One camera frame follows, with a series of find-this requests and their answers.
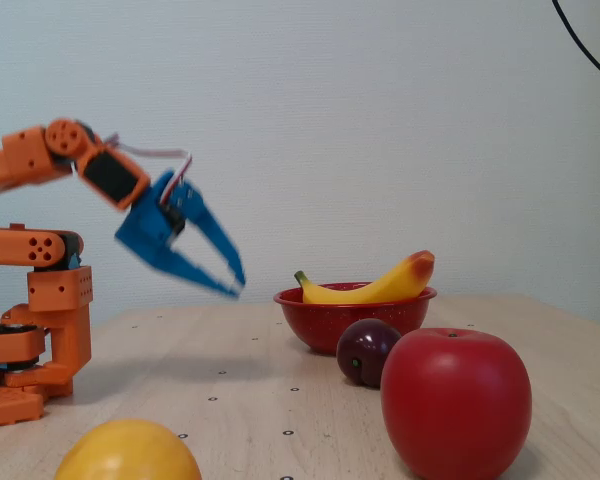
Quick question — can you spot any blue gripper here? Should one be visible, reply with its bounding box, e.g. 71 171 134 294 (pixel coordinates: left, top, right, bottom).
113 169 247 300

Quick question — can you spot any yellow toy banana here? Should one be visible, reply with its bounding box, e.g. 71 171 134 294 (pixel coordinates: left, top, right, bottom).
293 250 436 305

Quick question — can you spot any red speckled bowl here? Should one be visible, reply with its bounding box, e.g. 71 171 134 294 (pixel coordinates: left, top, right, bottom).
273 282 438 356

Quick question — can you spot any dark purple toy plum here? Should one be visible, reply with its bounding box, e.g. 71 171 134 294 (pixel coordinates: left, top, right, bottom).
335 318 402 390

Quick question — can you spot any yellow round toy fruit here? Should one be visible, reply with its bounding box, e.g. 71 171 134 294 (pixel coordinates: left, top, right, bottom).
53 418 203 480

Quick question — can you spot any red toy apple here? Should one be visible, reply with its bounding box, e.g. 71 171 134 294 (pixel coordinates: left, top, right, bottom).
379 327 534 480

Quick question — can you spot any white red black servo cable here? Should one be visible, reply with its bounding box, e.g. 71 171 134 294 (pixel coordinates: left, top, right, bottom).
102 132 194 204

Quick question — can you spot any thin black cable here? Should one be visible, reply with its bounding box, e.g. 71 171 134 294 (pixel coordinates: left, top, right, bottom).
551 0 600 89

